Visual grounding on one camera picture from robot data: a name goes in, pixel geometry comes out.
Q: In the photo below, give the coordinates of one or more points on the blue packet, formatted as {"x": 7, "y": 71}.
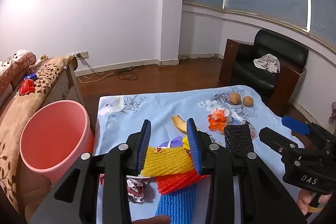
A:
{"x": 30, "y": 77}

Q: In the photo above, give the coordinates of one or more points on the person's right hand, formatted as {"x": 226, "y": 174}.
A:
{"x": 304, "y": 200}

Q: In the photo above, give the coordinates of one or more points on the banana peel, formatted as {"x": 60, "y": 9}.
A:
{"x": 178, "y": 123}

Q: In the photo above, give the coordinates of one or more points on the orange plastic wrapper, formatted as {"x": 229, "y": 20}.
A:
{"x": 216, "y": 121}

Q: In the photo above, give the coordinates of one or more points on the bed with leaf blanket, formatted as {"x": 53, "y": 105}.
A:
{"x": 39, "y": 103}

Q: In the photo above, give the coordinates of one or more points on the pink plastic bin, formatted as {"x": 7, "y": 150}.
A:
{"x": 52, "y": 134}

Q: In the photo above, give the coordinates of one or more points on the wooden bed frame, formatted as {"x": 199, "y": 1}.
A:
{"x": 76, "y": 82}

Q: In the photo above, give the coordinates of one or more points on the wall socket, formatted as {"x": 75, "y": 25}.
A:
{"x": 82, "y": 55}

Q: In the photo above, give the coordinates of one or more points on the black leather armchair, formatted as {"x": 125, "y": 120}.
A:
{"x": 278, "y": 48}

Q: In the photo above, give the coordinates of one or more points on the small yellow item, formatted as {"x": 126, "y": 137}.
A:
{"x": 43, "y": 57}

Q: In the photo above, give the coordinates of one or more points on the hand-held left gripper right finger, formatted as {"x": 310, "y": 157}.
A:
{"x": 193, "y": 145}

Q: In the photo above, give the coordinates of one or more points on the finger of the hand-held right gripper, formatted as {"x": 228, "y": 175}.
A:
{"x": 281, "y": 145}
{"x": 295, "y": 125}

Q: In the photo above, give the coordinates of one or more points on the blue foam fruit net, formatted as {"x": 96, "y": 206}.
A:
{"x": 176, "y": 203}

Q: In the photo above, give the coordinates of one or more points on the red plastic bag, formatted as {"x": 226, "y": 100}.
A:
{"x": 26, "y": 87}

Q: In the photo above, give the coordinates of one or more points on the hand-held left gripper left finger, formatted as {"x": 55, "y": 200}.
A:
{"x": 145, "y": 145}

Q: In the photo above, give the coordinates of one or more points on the folded dotted quilt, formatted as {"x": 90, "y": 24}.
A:
{"x": 15, "y": 69}

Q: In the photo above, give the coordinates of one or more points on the white crumpled cloth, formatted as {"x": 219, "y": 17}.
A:
{"x": 267, "y": 62}

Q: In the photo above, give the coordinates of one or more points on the silver red wrapper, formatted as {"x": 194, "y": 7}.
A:
{"x": 136, "y": 188}

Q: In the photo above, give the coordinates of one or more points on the red foam fruit net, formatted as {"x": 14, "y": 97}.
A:
{"x": 173, "y": 183}

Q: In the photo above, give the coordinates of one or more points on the blue floral tablecloth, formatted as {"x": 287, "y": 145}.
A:
{"x": 157, "y": 108}

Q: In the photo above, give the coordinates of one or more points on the black foam fruit net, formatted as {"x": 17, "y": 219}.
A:
{"x": 237, "y": 137}

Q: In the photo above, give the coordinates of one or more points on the yellow foam fruit net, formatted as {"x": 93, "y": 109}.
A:
{"x": 168, "y": 161}

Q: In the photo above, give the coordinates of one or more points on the walnut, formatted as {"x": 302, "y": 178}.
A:
{"x": 248, "y": 101}
{"x": 235, "y": 98}

